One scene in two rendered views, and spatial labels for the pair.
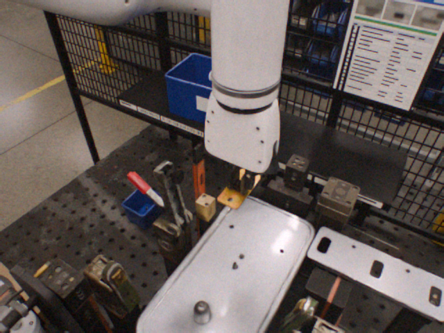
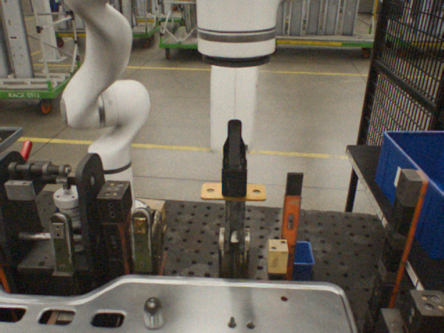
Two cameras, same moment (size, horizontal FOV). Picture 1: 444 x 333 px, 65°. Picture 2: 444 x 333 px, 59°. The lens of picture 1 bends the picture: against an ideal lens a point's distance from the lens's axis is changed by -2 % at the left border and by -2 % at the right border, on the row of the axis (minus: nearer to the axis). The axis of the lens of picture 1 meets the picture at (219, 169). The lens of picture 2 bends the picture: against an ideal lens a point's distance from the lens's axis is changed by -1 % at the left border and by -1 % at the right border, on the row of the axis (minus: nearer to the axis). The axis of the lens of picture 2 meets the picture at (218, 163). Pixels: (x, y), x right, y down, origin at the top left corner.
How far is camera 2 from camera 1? 47 cm
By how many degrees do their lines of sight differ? 51
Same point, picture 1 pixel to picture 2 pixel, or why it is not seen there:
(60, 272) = (117, 186)
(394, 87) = not seen: outside the picture
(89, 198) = (270, 227)
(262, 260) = not seen: outside the picture
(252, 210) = (325, 308)
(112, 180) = (303, 229)
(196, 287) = (184, 302)
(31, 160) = (306, 205)
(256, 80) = (205, 16)
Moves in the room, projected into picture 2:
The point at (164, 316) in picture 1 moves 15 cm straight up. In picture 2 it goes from (139, 292) to (130, 223)
